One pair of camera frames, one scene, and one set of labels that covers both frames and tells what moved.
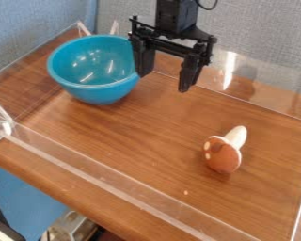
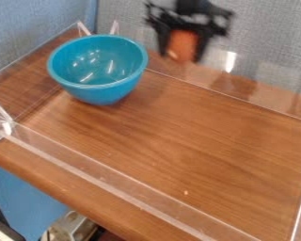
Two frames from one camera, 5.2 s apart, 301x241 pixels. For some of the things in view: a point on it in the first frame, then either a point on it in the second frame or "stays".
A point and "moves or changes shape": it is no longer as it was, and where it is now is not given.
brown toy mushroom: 223,149 moves or changes shape
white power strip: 75,228 stays
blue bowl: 94,66 stays
